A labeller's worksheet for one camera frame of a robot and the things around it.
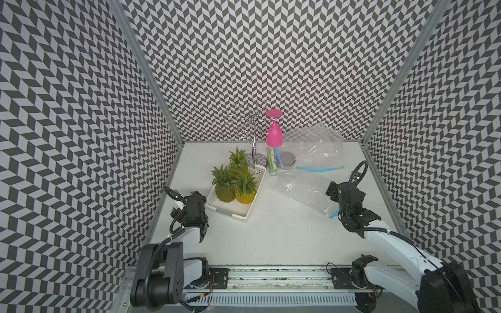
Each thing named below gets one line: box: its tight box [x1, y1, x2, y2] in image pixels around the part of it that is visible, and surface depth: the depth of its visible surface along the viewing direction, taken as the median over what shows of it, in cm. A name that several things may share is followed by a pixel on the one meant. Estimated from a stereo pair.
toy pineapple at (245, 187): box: [231, 168, 259, 205], surface depth 81 cm
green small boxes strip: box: [267, 146, 278, 177], surface depth 104 cm
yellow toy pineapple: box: [228, 146, 249, 177], surface depth 90 cm
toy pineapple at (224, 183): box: [211, 163, 237, 203], surface depth 84 cm
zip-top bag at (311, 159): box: [274, 146, 345, 173], surface depth 101 cm
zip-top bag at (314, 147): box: [281, 123, 345, 173], surface depth 104 cm
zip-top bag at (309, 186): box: [276, 166, 345, 220], surface depth 98 cm
